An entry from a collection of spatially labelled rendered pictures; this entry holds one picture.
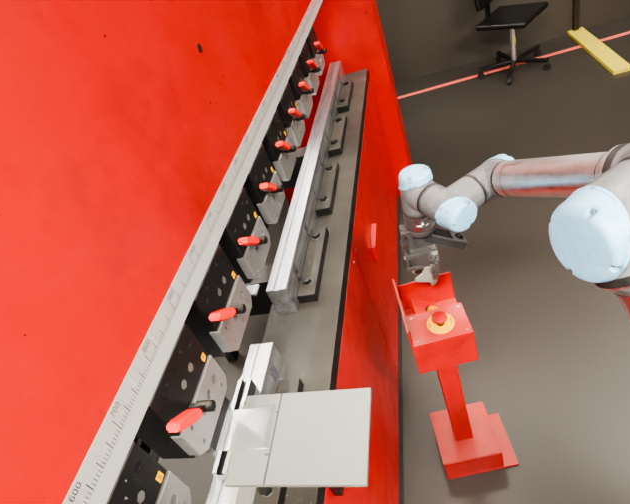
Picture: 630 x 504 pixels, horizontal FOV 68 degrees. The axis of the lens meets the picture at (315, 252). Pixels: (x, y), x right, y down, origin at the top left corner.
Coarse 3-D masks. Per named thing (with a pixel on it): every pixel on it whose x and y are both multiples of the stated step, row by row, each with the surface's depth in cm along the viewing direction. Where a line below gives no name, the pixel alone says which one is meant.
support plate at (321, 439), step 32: (288, 416) 90; (320, 416) 87; (352, 416) 85; (288, 448) 85; (320, 448) 83; (352, 448) 81; (256, 480) 82; (288, 480) 80; (320, 480) 78; (352, 480) 77
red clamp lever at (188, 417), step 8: (200, 400) 73; (208, 400) 72; (192, 408) 69; (200, 408) 70; (208, 408) 71; (176, 416) 67; (184, 416) 66; (192, 416) 67; (200, 416) 69; (168, 424) 65; (176, 424) 64; (184, 424) 65; (168, 432) 65; (176, 432) 64
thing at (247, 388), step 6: (240, 384) 99; (246, 384) 99; (252, 384) 100; (240, 390) 99; (246, 390) 98; (252, 390) 100; (234, 396) 98; (240, 396) 98; (246, 396) 97; (234, 402) 96; (240, 402) 97; (234, 408) 95; (222, 456) 89; (216, 462) 87; (222, 462) 88; (216, 468) 86; (222, 468) 87; (216, 474) 86; (222, 474) 86
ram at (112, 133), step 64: (0, 0) 52; (64, 0) 62; (128, 0) 75; (192, 0) 96; (256, 0) 133; (320, 0) 216; (0, 64) 51; (64, 64) 60; (128, 64) 73; (192, 64) 92; (256, 64) 125; (0, 128) 50; (64, 128) 58; (128, 128) 70; (192, 128) 88; (0, 192) 49; (64, 192) 57; (128, 192) 68; (192, 192) 84; (0, 256) 48; (64, 256) 55; (128, 256) 66; (0, 320) 47; (64, 320) 54; (128, 320) 64; (0, 384) 46; (64, 384) 52; (0, 448) 45; (64, 448) 51; (128, 448) 60
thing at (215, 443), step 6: (228, 402) 91; (222, 408) 88; (228, 408) 92; (222, 414) 88; (228, 414) 92; (222, 420) 88; (216, 426) 85; (222, 426) 87; (216, 432) 85; (222, 432) 89; (216, 438) 85; (210, 444) 83; (216, 444) 84; (210, 450) 84; (216, 450) 86; (216, 456) 85
